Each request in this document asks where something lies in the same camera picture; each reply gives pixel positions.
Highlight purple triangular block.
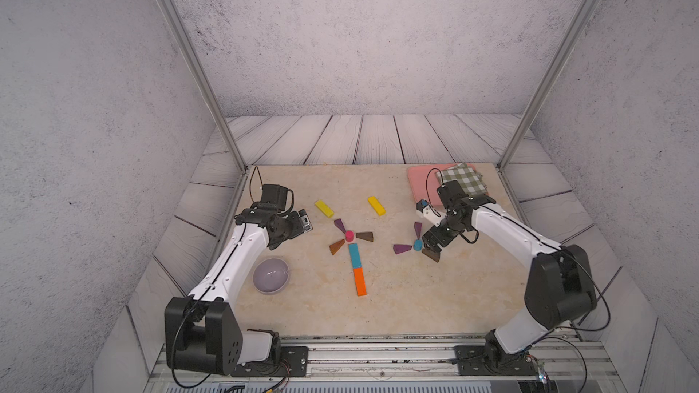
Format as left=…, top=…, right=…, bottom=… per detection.
left=333, top=218, right=347, bottom=234
left=392, top=244, right=413, bottom=255

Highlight long yellow block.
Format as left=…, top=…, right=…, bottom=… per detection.
left=314, top=200, right=335, bottom=218

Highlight reddish brown wooden wedge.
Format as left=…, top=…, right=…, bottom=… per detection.
left=329, top=239, right=345, bottom=255

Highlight dark brown rectangular block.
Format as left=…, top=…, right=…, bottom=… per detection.
left=355, top=231, right=374, bottom=242

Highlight yellow rectangular block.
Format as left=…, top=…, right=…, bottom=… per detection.
left=368, top=196, right=386, bottom=216

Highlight teal rectangular block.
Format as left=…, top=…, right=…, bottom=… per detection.
left=348, top=243, right=362, bottom=269

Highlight orange rectangular block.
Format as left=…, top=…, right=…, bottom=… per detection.
left=353, top=267, right=367, bottom=297

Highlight dark brown triangular block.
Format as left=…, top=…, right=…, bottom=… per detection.
left=422, top=249, right=441, bottom=263

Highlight purple rectangular block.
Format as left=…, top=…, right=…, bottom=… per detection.
left=413, top=222, right=422, bottom=239

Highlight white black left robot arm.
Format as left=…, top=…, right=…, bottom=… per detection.
left=164, top=184, right=312, bottom=376

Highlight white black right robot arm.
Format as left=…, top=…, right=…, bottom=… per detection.
left=416, top=181, right=597, bottom=361

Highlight lilac ceramic bowl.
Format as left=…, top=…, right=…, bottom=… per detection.
left=253, top=258, right=291, bottom=296

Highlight pink plastic tray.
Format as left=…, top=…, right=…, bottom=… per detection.
left=407, top=164, right=458, bottom=207

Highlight green white checkered cloth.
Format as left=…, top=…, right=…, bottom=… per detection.
left=440, top=163, right=487, bottom=197

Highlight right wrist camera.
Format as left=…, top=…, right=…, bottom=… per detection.
left=416, top=199, right=442, bottom=227

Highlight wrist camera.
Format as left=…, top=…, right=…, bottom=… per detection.
left=416, top=199, right=442, bottom=227
left=300, top=212, right=313, bottom=233

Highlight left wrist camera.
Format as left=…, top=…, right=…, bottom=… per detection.
left=300, top=212, right=313, bottom=233

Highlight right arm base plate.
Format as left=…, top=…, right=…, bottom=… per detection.
left=454, top=345, right=539, bottom=377

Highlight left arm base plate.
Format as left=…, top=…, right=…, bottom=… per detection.
left=231, top=346, right=309, bottom=378

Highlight aluminium front rail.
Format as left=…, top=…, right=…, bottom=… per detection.
left=146, top=335, right=626, bottom=392

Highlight aluminium frame post left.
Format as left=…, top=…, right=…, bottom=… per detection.
left=156, top=0, right=248, bottom=172

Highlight aluminium frame post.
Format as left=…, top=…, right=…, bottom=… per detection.
left=156, top=0, right=248, bottom=172
left=497, top=0, right=601, bottom=174

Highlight aluminium frame post right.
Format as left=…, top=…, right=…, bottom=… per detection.
left=497, top=0, right=601, bottom=174

